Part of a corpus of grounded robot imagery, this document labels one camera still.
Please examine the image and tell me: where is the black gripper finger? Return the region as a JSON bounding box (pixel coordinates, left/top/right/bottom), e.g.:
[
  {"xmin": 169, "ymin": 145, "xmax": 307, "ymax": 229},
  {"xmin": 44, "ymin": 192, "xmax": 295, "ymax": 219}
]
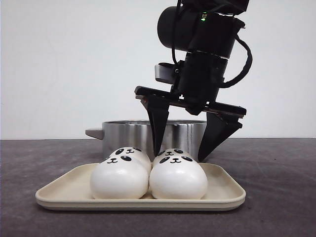
[
  {"xmin": 198, "ymin": 113, "xmax": 242, "ymax": 160},
  {"xmin": 141, "ymin": 95, "xmax": 169, "ymax": 156}
]

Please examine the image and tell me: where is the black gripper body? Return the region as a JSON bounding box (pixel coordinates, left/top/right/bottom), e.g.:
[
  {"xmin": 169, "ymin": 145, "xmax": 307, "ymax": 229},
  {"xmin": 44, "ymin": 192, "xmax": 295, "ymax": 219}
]
[{"xmin": 135, "ymin": 52, "xmax": 246, "ymax": 118}]

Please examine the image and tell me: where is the panda bun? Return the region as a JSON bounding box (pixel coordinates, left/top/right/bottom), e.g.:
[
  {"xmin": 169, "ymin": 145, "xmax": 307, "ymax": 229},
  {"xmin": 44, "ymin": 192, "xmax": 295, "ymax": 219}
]
[
  {"xmin": 90, "ymin": 155, "xmax": 149, "ymax": 199},
  {"xmin": 109, "ymin": 147, "xmax": 152, "ymax": 173},
  {"xmin": 149, "ymin": 155, "xmax": 208, "ymax": 199},
  {"xmin": 153, "ymin": 148, "xmax": 192, "ymax": 165}
]

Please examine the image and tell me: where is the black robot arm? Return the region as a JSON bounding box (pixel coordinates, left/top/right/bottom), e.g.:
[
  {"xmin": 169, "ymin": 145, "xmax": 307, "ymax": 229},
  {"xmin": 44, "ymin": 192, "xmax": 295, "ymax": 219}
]
[{"xmin": 135, "ymin": 0, "xmax": 253, "ymax": 161}]

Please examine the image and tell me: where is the stainless steel steamer pot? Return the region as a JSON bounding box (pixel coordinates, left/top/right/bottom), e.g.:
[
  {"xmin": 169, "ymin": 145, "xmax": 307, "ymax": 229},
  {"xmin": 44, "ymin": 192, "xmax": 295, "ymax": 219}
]
[{"xmin": 85, "ymin": 120, "xmax": 206, "ymax": 160}]

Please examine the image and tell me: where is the cream rectangular tray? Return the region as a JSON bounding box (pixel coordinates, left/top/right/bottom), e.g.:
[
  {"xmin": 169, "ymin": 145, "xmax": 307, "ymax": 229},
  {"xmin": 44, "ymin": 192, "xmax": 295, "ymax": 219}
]
[{"xmin": 35, "ymin": 163, "xmax": 246, "ymax": 211}]

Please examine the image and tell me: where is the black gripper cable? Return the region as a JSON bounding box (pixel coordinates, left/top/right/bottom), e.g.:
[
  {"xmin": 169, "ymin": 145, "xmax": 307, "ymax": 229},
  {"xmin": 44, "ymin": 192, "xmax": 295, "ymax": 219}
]
[{"xmin": 219, "ymin": 34, "xmax": 253, "ymax": 88}]

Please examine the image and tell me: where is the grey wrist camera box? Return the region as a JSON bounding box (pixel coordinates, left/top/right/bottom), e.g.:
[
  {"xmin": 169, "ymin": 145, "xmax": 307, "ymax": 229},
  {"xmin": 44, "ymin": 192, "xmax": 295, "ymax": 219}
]
[{"xmin": 155, "ymin": 60, "xmax": 184, "ymax": 86}]

